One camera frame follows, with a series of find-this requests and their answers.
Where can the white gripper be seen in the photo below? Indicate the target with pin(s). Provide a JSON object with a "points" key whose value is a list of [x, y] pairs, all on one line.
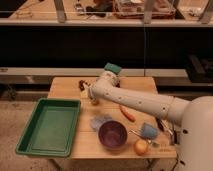
{"points": [[99, 89]]}

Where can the yellow banana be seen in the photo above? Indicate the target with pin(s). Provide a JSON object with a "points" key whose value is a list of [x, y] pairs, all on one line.
{"points": [[94, 101]]}

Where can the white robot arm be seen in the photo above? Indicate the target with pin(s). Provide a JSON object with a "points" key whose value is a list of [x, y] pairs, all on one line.
{"points": [[194, 117]]}

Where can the green plastic tray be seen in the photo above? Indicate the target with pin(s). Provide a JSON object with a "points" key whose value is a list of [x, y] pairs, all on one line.
{"points": [[50, 131]]}

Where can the green sponge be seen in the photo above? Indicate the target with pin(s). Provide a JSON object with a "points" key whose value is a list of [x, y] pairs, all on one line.
{"points": [[113, 68]]}

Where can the dark grapes bunch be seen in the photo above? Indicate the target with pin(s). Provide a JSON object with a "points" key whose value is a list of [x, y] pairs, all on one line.
{"points": [[82, 84]]}

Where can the orange carrot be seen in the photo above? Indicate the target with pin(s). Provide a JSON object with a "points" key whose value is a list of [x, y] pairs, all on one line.
{"points": [[130, 117]]}

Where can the grey cloth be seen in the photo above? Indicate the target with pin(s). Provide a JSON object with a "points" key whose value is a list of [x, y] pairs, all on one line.
{"points": [[98, 121]]}

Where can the wooden table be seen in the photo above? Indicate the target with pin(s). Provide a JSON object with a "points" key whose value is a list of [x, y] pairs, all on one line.
{"points": [[89, 144]]}

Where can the purple bowl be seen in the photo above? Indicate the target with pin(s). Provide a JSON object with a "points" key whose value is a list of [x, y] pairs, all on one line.
{"points": [[112, 134]]}

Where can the metal spoon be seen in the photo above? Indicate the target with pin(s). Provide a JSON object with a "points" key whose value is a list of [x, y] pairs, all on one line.
{"points": [[149, 141]]}

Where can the blue cup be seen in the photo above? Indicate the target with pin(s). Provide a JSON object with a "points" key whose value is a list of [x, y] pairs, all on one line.
{"points": [[148, 131]]}

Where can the orange fruit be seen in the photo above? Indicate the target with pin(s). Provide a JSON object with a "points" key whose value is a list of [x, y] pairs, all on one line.
{"points": [[140, 147]]}

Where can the black handled knife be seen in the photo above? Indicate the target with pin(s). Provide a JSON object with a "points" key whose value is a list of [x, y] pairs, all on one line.
{"points": [[159, 124]]}

